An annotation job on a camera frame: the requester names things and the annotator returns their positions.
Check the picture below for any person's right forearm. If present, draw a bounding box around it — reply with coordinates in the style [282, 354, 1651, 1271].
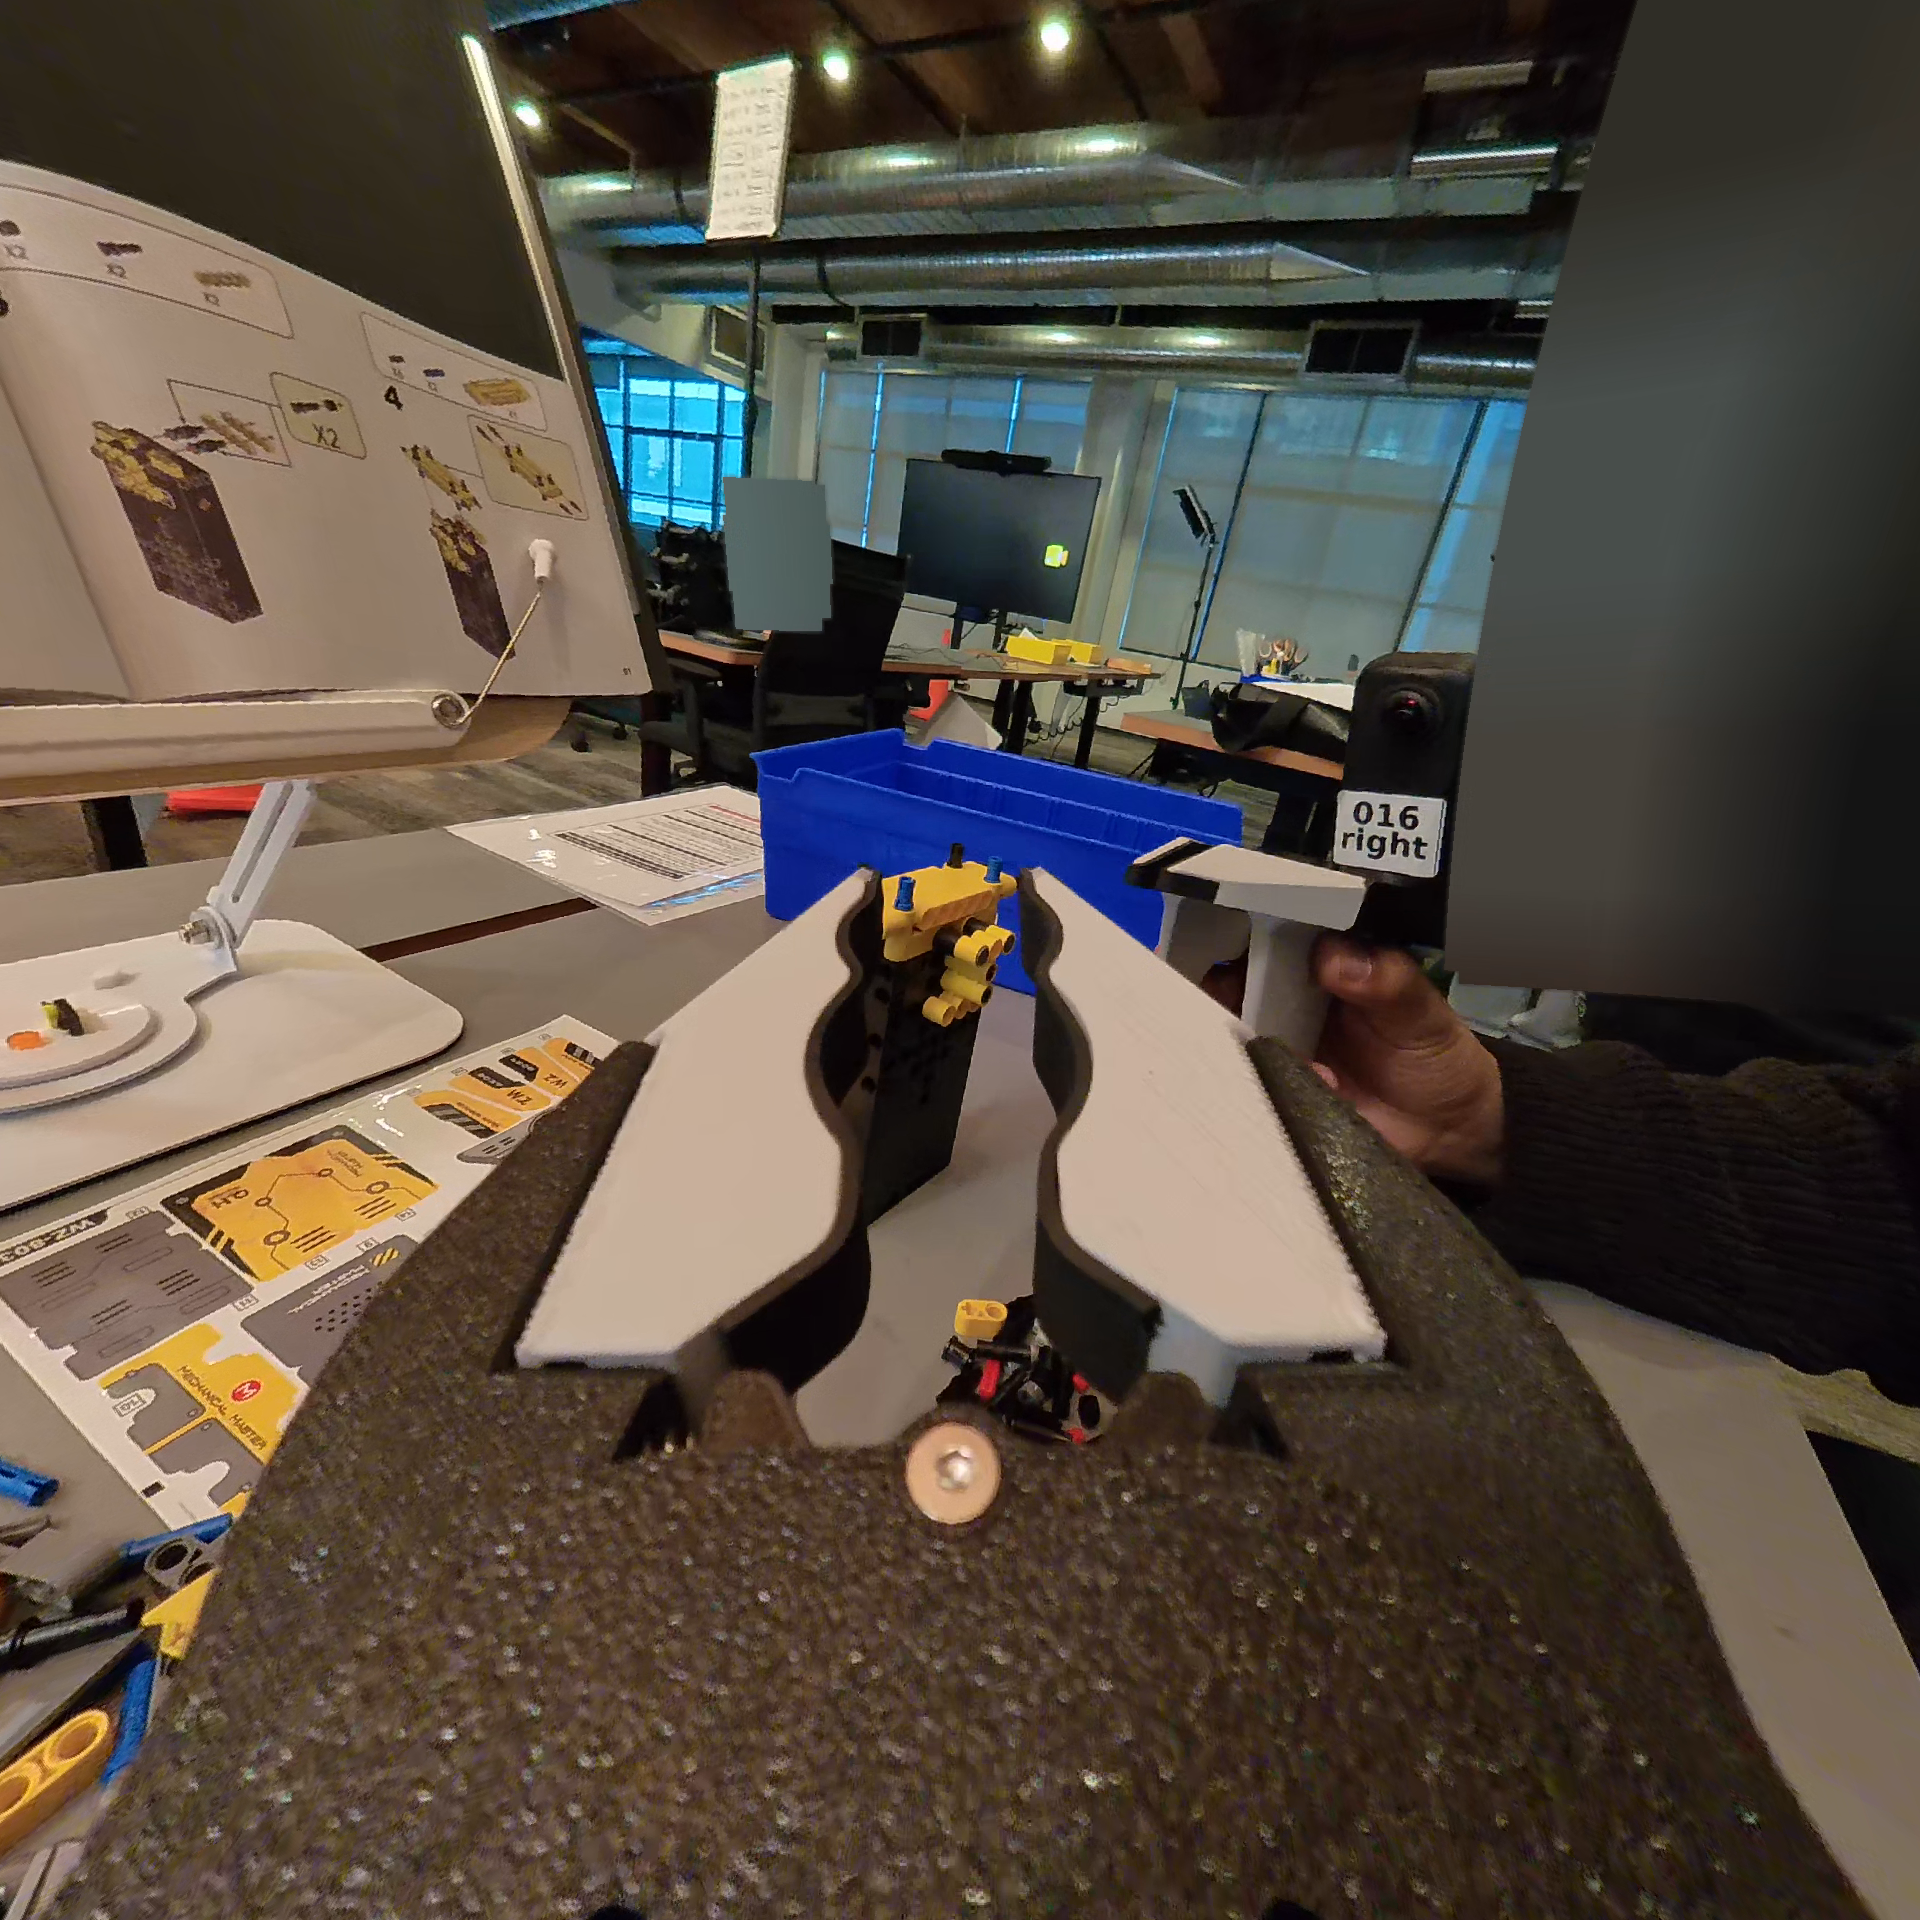
[1476, 1034, 1920, 1390]

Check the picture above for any black monitor screen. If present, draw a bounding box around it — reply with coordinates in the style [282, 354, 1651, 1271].
[895, 446, 1103, 632]

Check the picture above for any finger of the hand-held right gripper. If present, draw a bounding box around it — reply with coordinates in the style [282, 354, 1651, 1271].
[1123, 841, 1370, 936]

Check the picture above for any blue storage bin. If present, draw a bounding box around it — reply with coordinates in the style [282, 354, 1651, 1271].
[751, 728, 1248, 996]

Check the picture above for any person's right hand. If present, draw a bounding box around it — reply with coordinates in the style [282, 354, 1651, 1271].
[1308, 936, 1506, 1189]

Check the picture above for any metal duct bundle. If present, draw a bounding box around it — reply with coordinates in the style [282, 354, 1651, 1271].
[540, 113, 1584, 393]

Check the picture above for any printed paper sheet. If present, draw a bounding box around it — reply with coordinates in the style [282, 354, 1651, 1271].
[445, 782, 769, 930]

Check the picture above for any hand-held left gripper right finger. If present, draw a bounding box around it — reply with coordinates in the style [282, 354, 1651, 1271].
[1020, 867, 1388, 1420]

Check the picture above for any black brick tower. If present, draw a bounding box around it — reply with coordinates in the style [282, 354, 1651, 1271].
[840, 914, 1020, 1230]

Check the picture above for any open instruction booklet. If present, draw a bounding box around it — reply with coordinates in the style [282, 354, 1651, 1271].
[0, 163, 653, 708]

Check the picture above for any black tilted panel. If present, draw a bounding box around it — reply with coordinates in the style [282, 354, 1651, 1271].
[750, 540, 912, 761]

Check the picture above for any pile of mixed toy bricks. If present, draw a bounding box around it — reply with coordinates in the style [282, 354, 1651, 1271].
[0, 1454, 233, 1920]

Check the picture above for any yellow black sticker sheet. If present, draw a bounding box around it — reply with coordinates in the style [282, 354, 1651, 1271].
[0, 1017, 620, 1519]

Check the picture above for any white sign on pole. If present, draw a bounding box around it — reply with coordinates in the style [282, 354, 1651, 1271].
[703, 54, 800, 483]

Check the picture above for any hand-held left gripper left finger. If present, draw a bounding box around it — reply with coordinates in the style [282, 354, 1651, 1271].
[514, 867, 888, 1424]

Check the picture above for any black bag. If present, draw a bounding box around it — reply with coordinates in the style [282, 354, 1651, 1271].
[1206, 678, 1360, 761]

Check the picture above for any background wooden desk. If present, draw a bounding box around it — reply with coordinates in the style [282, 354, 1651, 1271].
[659, 627, 1163, 798]
[1121, 712, 1352, 843]

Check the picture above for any dark grey desk divider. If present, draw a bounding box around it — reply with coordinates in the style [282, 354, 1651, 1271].
[0, 0, 669, 701]

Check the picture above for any black light stand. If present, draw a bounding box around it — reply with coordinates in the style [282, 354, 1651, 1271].
[1169, 483, 1219, 708]

